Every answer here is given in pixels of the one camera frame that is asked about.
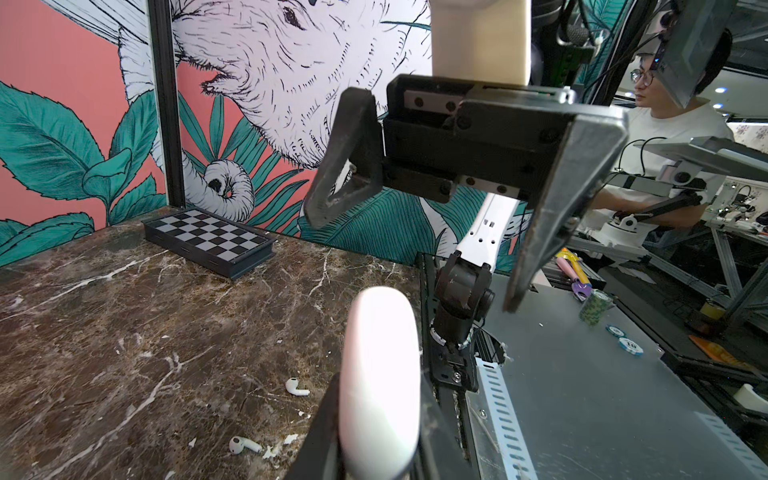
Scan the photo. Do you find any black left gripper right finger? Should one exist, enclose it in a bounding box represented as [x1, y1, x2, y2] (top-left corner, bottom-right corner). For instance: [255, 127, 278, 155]
[413, 376, 477, 480]

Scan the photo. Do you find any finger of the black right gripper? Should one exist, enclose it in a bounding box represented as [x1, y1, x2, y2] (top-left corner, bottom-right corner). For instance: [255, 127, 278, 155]
[503, 105, 628, 313]
[304, 87, 384, 229]

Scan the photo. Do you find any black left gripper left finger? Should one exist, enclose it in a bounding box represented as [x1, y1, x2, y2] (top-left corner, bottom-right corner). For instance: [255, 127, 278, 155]
[285, 374, 344, 480]

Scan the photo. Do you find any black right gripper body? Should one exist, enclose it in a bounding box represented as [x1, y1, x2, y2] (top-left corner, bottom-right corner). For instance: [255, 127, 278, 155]
[383, 75, 576, 201]

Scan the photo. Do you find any white round earbud case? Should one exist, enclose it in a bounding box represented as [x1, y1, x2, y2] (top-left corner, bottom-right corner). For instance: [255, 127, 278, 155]
[338, 286, 421, 479]

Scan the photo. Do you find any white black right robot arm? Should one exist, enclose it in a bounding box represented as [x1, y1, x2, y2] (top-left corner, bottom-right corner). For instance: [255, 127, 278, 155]
[304, 75, 628, 348]

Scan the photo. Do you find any white earbud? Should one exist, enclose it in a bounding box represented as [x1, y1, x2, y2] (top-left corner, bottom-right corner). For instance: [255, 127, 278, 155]
[228, 436, 263, 455]
[284, 377, 311, 397]

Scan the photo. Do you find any green poker chip stack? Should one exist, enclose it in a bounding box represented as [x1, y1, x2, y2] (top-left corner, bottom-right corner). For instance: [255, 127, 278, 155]
[579, 290, 614, 326]

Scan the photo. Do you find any folded black white chessboard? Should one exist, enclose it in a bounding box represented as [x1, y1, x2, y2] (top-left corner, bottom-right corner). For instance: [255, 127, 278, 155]
[143, 207, 276, 280]

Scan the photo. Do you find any teal white poker chip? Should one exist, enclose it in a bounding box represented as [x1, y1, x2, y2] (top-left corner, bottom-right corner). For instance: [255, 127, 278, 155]
[605, 325, 626, 338]

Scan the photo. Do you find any white slotted cable duct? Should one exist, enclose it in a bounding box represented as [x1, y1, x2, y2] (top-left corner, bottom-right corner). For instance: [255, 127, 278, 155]
[475, 358, 537, 479]

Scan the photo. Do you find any black right corner frame post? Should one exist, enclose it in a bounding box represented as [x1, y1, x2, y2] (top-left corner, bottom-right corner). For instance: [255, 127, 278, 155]
[147, 0, 186, 208]

